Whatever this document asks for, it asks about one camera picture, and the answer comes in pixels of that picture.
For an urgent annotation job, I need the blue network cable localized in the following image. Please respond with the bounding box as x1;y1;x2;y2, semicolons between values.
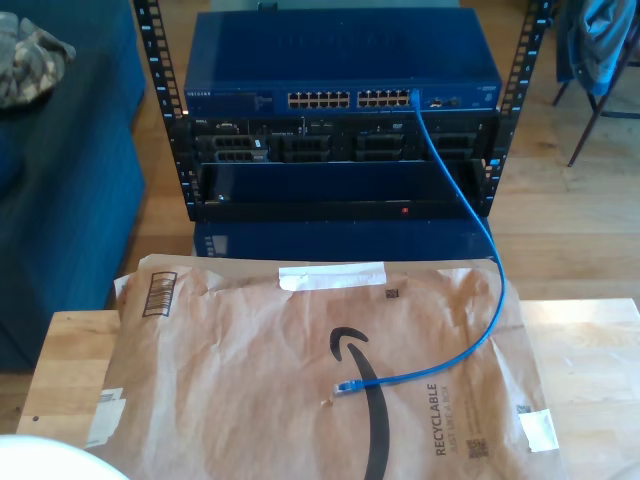
333;88;508;398

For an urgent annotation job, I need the dark blue equipment case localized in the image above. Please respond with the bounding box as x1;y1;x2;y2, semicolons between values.
192;219;501;266

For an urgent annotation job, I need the black rack shelf tray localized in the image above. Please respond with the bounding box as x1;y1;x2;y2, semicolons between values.
192;158;494;224

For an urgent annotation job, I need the white tape strip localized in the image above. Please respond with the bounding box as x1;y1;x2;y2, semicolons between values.
278;263;389;292

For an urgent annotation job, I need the black rack server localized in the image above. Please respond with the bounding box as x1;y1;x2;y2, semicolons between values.
169;113;501;165

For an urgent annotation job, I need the brown packing paper mailer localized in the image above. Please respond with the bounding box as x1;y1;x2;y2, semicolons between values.
79;253;569;480

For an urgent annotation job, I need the blue sofa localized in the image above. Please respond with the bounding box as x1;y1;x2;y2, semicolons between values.
0;0;147;374

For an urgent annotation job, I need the white adhesive label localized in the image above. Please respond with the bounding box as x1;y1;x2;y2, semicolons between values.
84;386;127;449
516;408;560;454

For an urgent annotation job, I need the dark metal chair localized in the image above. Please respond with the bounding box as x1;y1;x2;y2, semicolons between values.
552;29;640;169

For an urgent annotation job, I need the blue grey jacket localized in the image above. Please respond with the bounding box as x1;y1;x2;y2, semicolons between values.
555;0;640;99

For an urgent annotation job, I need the camouflage cloth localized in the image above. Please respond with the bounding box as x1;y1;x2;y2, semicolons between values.
0;10;77;110

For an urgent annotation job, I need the blue network switch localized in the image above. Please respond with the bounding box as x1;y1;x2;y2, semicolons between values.
183;8;503;117

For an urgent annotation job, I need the black rack frame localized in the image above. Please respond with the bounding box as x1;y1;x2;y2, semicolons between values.
130;0;557;224

